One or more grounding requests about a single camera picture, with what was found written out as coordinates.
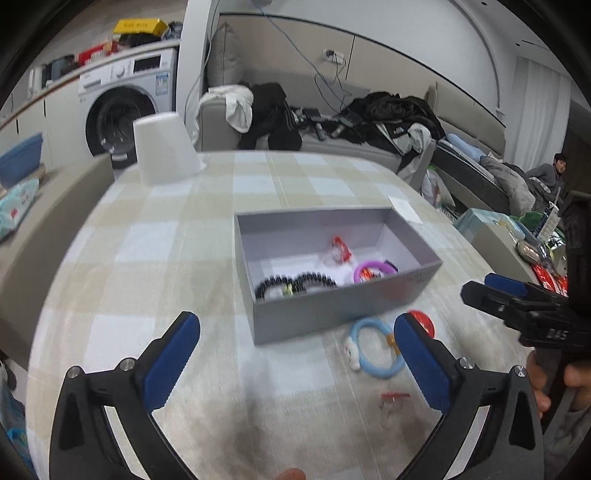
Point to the white paper roll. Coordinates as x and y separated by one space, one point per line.
164 150

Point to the yellow box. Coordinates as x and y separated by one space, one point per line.
151 26

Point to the wall power outlet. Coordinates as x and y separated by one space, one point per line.
333 57

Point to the seated person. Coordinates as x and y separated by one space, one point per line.
546 181

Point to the pile of dark jackets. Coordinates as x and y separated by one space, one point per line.
401 125

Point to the black garment on sofa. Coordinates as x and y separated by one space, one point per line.
271 118

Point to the grey cardboard box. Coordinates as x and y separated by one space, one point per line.
292 287

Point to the checked tablecloth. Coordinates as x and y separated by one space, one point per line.
241 410

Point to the grey sofa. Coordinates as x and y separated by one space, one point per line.
215 134

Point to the purple bangle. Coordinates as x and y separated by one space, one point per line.
373 269

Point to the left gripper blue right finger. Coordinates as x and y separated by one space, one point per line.
431 364

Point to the cluttered side table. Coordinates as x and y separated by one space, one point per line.
497 238

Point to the white garment on sofa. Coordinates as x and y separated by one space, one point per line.
237 100

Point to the red China badge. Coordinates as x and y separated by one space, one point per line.
425 321

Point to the beige side bench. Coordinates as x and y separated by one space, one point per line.
31 256

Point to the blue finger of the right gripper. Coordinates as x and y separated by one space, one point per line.
493 302
509 286

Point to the blue plastic basin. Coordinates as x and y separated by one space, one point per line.
20 161

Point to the wet wipes pack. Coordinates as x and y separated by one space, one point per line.
15 205

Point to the grey pillow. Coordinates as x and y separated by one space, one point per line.
225 65

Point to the red hair clip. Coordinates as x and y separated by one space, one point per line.
340 251

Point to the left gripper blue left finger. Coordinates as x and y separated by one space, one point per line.
164 359

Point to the person's right hand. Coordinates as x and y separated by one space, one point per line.
576 376

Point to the light blue bangle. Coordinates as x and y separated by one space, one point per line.
370 348

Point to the white washing machine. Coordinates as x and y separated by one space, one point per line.
114 95

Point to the white paper slip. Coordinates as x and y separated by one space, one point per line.
405 210

